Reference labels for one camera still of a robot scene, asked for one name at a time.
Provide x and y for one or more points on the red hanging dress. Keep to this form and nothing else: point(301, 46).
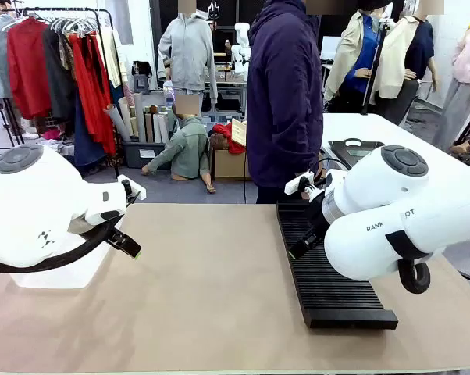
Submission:
point(94, 101)

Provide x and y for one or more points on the black handbag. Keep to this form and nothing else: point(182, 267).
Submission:
point(142, 76)

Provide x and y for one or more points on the red hanging shirt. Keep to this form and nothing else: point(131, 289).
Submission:
point(28, 70)

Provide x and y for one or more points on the black clothes rack frame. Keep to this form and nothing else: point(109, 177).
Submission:
point(109, 47)

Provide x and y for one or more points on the white side table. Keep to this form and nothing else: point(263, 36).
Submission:
point(375, 129)

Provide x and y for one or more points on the red cloth bundle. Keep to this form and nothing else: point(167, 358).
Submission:
point(227, 136)

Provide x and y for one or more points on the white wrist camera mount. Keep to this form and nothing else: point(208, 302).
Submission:
point(297, 183)
point(135, 189)

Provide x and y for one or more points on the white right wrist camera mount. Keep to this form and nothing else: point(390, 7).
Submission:
point(297, 183)

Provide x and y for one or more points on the person in navy jacket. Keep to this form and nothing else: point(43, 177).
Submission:
point(283, 97)

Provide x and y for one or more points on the cream hanging garment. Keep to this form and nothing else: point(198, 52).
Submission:
point(112, 58)

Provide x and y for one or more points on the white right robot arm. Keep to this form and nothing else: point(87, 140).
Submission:
point(379, 195)

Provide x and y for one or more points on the clear water bottle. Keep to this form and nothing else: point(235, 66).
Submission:
point(168, 95)

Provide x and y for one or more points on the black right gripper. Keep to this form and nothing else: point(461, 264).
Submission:
point(319, 218)

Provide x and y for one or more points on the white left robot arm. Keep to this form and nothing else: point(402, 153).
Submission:
point(32, 211)

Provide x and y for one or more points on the mannequin in beige coat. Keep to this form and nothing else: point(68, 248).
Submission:
point(356, 58)

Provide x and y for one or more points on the brown cardboard box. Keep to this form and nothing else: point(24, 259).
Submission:
point(229, 166)

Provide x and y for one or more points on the mannequin in cream jacket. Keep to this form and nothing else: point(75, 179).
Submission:
point(406, 66)

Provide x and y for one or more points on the mannequin in grey hoodie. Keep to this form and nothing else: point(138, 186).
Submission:
point(188, 51)

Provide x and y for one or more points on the black tripod pole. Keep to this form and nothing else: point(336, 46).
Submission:
point(375, 66)

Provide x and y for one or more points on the dark grey hanging jacket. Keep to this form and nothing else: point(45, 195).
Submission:
point(59, 78)

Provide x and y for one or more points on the black slotted PCB rack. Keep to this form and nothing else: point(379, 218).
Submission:
point(328, 289)

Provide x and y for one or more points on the white humanoid robot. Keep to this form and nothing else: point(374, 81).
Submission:
point(241, 43)

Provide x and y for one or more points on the mannequin in pink top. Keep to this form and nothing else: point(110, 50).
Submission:
point(461, 90)

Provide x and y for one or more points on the grey bin of rolls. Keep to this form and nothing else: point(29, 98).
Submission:
point(143, 154)

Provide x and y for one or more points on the light wooden board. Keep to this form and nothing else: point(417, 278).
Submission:
point(239, 133)

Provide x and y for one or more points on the seated mannequin in green jacket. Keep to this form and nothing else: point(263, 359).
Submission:
point(188, 152)

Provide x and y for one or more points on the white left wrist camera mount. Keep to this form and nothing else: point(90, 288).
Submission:
point(135, 189)

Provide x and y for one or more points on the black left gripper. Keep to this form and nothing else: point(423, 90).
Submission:
point(116, 231)

